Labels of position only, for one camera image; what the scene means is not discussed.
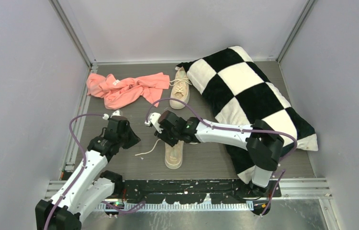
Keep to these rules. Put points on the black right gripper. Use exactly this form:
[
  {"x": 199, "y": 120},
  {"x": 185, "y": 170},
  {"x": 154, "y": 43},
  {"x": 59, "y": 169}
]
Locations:
[{"x": 162, "y": 136}]

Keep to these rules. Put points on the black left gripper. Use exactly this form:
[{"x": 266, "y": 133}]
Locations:
[{"x": 134, "y": 139}]

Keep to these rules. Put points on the beige sneaker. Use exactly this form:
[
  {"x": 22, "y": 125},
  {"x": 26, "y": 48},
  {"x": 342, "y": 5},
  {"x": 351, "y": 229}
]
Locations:
[
  {"x": 180, "y": 89},
  {"x": 174, "y": 155}
]

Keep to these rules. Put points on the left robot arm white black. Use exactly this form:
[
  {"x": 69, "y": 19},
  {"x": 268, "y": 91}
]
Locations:
[{"x": 78, "y": 187}]

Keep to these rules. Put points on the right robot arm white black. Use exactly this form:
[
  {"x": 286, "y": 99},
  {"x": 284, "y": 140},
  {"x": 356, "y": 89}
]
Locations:
[{"x": 263, "y": 144}]

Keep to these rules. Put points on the pink cloth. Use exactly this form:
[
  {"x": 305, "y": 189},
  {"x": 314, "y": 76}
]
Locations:
[{"x": 117, "y": 94}]

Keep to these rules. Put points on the black white checkered pillow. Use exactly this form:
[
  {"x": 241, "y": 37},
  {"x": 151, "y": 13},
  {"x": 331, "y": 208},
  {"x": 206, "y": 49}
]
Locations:
[{"x": 238, "y": 93}]

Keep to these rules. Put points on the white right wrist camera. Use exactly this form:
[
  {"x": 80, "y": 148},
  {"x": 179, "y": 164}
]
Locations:
[{"x": 152, "y": 121}]

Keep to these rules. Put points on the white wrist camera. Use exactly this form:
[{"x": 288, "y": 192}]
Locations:
[
  {"x": 152, "y": 121},
  {"x": 108, "y": 116}
]

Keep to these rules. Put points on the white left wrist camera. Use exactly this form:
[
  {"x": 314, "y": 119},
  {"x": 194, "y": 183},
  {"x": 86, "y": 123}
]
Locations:
[{"x": 108, "y": 116}]

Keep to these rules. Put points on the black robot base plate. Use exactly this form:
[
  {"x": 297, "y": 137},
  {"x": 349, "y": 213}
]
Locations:
[{"x": 219, "y": 191}]

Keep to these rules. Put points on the aluminium front rail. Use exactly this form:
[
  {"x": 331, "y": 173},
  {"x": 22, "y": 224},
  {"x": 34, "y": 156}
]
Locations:
[{"x": 285, "y": 189}]

